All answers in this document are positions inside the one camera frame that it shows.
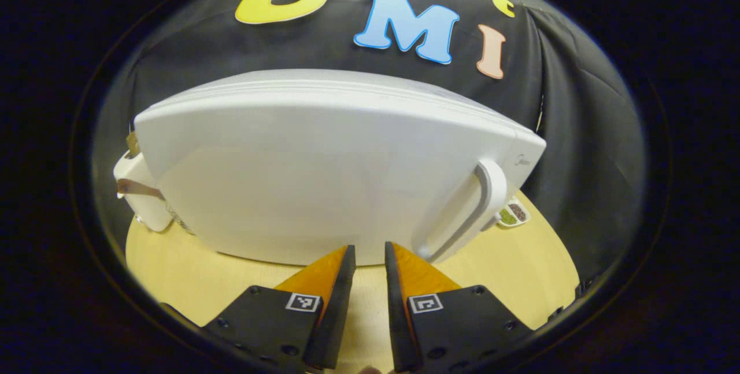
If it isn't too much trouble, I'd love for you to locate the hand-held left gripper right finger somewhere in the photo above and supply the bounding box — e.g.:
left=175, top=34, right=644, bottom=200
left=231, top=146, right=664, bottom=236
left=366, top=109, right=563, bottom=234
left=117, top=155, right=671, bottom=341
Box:
left=384, top=240, right=535, bottom=374

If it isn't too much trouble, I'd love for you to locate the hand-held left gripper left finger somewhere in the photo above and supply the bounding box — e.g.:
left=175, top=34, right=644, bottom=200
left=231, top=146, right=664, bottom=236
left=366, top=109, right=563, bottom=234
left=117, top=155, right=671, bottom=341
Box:
left=201, top=245, right=357, bottom=371

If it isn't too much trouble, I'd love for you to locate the white microwave oven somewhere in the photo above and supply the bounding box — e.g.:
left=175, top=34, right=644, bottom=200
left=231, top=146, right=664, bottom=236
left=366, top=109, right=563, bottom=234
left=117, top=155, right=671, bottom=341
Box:
left=133, top=68, right=547, bottom=267

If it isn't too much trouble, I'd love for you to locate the white divided dish with grains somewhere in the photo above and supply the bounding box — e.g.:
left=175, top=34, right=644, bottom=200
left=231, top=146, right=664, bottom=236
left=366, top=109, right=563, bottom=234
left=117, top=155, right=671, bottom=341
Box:
left=495, top=197, right=530, bottom=229

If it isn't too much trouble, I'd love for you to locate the black backdrop cloth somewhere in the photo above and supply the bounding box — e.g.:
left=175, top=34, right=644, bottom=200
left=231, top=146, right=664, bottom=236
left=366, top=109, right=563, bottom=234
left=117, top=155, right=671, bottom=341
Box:
left=92, top=0, right=645, bottom=282

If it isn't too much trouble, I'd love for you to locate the white box with brown strap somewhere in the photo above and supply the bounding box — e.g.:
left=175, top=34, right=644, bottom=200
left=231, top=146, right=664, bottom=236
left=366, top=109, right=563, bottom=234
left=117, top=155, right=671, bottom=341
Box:
left=112, top=149, right=175, bottom=234

